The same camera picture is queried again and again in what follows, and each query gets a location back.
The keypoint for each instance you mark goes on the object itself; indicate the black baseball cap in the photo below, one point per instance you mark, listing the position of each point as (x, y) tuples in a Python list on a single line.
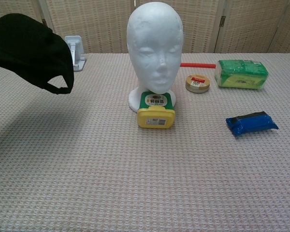
[(26, 48)]

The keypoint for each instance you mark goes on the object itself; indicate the white foam mannequin head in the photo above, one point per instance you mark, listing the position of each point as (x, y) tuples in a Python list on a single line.
[(154, 48)]

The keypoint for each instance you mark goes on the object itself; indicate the green box with yellow lid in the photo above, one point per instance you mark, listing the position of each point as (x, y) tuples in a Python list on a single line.
[(155, 120)]

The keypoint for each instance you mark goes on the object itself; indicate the round tin with red label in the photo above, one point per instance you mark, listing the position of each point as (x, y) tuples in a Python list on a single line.
[(198, 84)]

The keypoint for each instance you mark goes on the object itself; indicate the pink woven tablecloth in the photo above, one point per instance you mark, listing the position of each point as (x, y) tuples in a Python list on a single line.
[(135, 181)]

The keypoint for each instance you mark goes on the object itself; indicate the red stick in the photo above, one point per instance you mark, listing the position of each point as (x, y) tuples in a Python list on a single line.
[(198, 65)]

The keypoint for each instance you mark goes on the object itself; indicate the white phone stand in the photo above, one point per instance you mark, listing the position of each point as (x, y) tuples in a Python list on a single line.
[(79, 61)]

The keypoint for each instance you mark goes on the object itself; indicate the beige woven folding screen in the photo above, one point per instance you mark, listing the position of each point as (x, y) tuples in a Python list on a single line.
[(99, 24)]

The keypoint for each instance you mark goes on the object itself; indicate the green tissue pack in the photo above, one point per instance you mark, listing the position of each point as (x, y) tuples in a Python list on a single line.
[(241, 75)]

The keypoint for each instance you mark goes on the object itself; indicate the blue snack packet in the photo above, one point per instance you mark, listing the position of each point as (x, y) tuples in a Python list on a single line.
[(251, 125)]

